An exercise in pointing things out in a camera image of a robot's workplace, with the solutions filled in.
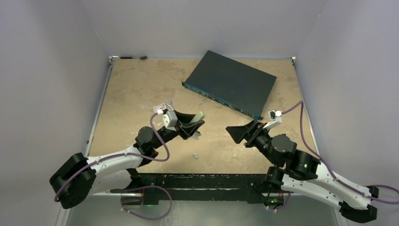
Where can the dark blue network switch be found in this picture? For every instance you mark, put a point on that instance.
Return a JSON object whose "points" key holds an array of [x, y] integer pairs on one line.
{"points": [[228, 82]]}

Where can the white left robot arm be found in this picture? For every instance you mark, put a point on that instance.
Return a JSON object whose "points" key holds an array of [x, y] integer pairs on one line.
{"points": [[81, 176]]}

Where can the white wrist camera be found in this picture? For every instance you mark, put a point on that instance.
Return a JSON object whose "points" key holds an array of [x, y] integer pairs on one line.
{"points": [[275, 119], [169, 118]]}

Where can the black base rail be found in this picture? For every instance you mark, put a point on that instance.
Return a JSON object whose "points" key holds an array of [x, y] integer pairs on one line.
{"points": [[250, 188]]}

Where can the black screwdriver at wall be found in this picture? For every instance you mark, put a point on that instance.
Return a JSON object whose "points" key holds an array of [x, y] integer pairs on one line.
{"points": [[134, 57]]}

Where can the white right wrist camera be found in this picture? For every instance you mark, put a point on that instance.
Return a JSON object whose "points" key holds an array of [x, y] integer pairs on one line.
{"points": [[275, 119]]}

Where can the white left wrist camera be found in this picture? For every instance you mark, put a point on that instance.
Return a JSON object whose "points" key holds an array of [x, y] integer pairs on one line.
{"points": [[169, 118]]}

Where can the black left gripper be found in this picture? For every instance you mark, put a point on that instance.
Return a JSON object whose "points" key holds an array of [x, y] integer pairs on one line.
{"points": [[185, 130]]}

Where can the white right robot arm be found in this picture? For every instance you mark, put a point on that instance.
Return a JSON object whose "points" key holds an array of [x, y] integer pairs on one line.
{"points": [[296, 171]]}

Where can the red staple box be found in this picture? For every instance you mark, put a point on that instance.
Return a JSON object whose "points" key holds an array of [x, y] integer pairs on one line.
{"points": [[160, 107]]}

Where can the green and white stapler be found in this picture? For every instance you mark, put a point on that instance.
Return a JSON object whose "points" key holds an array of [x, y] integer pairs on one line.
{"points": [[192, 128]]}

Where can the silver open-end wrench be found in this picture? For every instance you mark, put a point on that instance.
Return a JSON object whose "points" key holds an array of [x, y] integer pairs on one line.
{"points": [[169, 104]]}

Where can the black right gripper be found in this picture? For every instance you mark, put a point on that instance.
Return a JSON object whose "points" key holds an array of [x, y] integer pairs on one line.
{"points": [[238, 133]]}

